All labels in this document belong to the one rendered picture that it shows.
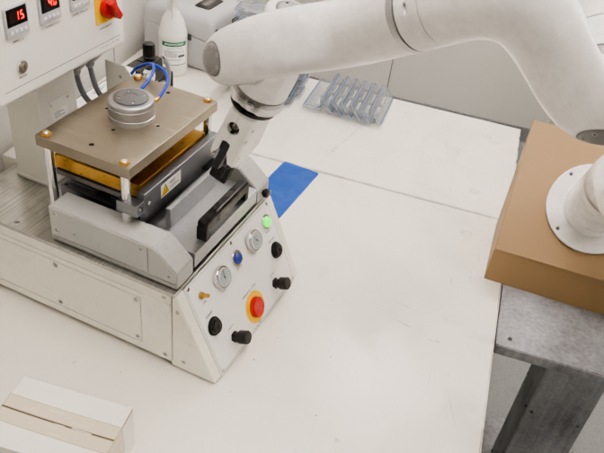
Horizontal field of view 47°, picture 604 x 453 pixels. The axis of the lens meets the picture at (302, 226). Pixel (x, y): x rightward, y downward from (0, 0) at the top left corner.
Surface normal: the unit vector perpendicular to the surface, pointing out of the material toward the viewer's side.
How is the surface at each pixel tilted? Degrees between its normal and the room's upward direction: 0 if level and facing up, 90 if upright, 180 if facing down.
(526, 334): 0
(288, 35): 60
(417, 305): 0
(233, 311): 65
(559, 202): 43
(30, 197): 0
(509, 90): 90
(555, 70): 98
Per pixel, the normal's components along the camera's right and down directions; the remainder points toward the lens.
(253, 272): 0.87, -0.03
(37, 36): 0.90, 0.33
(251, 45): -0.46, 0.16
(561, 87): -0.69, 0.51
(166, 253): 0.67, -0.38
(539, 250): -0.15, -0.20
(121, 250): -0.41, 0.52
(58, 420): 0.11, -0.77
